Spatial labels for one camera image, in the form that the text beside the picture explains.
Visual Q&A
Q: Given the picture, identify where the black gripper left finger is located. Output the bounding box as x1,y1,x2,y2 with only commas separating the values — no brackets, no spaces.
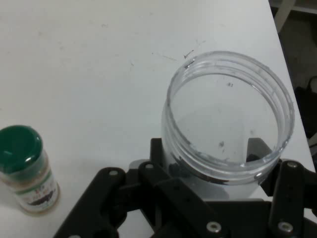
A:
53,137,230,238

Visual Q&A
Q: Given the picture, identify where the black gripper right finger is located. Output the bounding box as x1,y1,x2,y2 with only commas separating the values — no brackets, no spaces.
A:
245,137,317,238

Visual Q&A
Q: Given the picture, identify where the clear plastic jar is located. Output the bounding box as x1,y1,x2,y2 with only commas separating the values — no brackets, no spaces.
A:
160,51,295,200

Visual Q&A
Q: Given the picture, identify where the green-capped spice bottle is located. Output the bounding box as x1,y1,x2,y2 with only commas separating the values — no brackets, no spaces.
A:
0,124,61,217

